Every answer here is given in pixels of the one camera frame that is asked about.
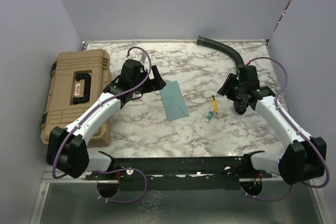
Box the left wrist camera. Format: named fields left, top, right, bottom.
left=132, top=53, right=146, bottom=65

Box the teal envelope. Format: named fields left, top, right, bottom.
left=160, top=81, right=190, bottom=121

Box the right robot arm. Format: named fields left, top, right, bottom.
left=217, top=65, right=327, bottom=185

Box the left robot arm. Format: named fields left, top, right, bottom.
left=46, top=59, right=166, bottom=179

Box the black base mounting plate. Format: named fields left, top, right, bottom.
left=86, top=156, right=272, bottom=190

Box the black corrugated hose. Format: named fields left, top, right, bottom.
left=196, top=35, right=248, bottom=116

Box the aluminium frame rail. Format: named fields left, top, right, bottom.
left=41, top=159, right=320, bottom=183

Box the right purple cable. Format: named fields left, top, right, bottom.
left=246, top=56, right=331, bottom=188

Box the purple cable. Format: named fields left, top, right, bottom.
left=51, top=47, right=152, bottom=180
left=246, top=56, right=331, bottom=188

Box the yellow utility knife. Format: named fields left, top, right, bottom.
left=212, top=95, right=218, bottom=113

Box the tan plastic tool case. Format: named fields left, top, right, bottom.
left=40, top=49, right=111, bottom=144

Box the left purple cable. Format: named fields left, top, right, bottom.
left=51, top=47, right=152, bottom=180

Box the green white glue stick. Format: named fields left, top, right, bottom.
left=205, top=111, right=214, bottom=123

